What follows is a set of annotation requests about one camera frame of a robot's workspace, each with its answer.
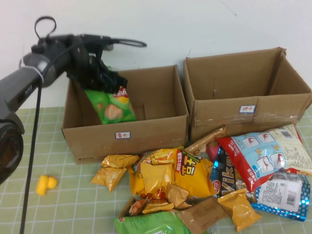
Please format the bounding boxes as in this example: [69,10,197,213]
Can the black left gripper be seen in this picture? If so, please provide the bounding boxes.
[67,52,129,95]

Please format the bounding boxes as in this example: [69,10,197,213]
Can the green cucumber chips bag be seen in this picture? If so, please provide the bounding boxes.
[84,85,137,125]

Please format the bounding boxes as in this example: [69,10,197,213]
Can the pink snack packet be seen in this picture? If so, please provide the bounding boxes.
[206,142,221,161]

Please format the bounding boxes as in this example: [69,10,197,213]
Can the crumpled golden-brown snack packet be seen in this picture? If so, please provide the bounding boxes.
[166,181,193,209]

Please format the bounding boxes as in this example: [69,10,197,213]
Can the flat yellow-orange snack packet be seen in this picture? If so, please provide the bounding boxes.
[142,201,175,215]

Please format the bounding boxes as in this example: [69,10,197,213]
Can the flat brown snack packet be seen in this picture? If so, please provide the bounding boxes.
[175,195,231,234]

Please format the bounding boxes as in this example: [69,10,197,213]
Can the plain yellow snack packet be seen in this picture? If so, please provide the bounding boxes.
[216,187,262,232]

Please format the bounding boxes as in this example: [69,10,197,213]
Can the cardboard box with red-text label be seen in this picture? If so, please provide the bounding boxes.
[61,64,190,164]

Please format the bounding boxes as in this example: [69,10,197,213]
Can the small yellow cracker packet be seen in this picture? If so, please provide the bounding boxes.
[100,154,140,169]
[90,167,128,193]

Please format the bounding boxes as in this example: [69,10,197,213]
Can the long golden-brown wafer packet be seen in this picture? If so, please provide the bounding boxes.
[185,125,227,156]

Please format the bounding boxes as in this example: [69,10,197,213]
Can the large yellow crisps bag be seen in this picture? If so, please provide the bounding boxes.
[128,147,217,198]

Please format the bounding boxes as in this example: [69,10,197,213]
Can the yellow rubber duck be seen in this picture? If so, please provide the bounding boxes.
[36,175,58,196]

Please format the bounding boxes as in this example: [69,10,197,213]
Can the black and orange cake packet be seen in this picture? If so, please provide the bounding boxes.
[118,196,151,217]

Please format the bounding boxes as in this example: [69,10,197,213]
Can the green checkered tablecloth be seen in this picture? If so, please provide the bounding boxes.
[0,107,312,234]

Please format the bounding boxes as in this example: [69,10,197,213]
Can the black chocolate bag blue edges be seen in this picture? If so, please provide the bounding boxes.
[209,148,252,199]

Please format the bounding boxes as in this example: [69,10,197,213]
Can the taped cardboard box with label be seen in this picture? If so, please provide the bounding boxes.
[182,47,312,144]

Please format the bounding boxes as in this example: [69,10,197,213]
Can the red and blue shrimp-cracker bag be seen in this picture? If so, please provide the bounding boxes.
[215,123,312,193]

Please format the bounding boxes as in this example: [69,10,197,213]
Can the blue polka-dot foil bag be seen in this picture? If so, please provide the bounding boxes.
[250,168,312,222]

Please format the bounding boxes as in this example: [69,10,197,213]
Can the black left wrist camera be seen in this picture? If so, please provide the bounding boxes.
[80,34,115,52]

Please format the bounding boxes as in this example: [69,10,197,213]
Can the white cable tie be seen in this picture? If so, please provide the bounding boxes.
[19,58,44,83]

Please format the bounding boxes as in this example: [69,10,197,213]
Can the short black looped cable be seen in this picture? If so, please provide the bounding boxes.
[34,16,57,39]

